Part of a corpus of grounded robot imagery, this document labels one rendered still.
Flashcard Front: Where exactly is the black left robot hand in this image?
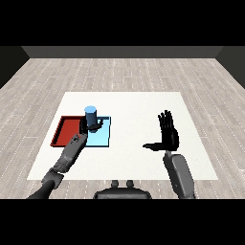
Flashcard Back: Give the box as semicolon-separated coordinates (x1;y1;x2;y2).
78;116;105;135

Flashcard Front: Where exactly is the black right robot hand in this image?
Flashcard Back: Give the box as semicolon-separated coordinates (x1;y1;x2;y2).
142;109;180;152

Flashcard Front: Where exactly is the blue can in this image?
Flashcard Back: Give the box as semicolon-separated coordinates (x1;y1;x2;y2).
83;105;98;128

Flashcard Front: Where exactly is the red shallow open box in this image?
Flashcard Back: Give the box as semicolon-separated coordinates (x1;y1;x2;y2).
50;115;84;148

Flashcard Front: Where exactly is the light blue shallow open box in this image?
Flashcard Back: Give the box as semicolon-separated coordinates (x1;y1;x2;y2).
83;116;112;148

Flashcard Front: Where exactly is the dark grey robot body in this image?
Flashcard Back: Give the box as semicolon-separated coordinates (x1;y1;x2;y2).
93;180;153;200

